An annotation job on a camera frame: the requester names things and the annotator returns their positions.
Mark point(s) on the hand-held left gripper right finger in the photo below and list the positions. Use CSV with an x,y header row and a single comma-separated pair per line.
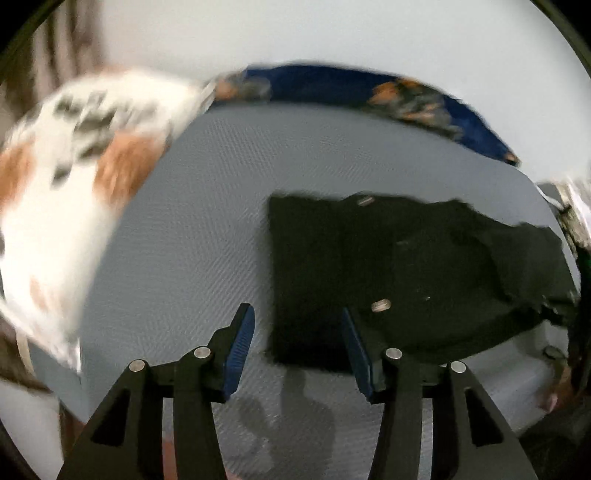
x,y
356,355

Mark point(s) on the brown wooden headboard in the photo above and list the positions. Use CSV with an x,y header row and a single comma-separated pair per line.
x,y
60,41

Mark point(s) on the grey mesh mattress pad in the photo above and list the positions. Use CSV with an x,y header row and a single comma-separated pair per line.
x,y
207,207

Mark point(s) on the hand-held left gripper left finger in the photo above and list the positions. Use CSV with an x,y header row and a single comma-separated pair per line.
x,y
240,344

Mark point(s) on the grey cloth with white trim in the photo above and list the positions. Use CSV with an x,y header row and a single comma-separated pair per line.
x,y
549,191

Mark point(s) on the black and white knitted cloth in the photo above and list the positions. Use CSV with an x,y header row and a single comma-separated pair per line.
x,y
579,217

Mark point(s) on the white floral pillow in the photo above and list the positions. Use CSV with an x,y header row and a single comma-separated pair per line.
x,y
55,230

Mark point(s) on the blue floral blanket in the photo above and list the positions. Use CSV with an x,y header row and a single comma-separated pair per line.
x,y
323,85

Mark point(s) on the black pants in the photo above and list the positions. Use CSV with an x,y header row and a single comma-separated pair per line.
x,y
323,258

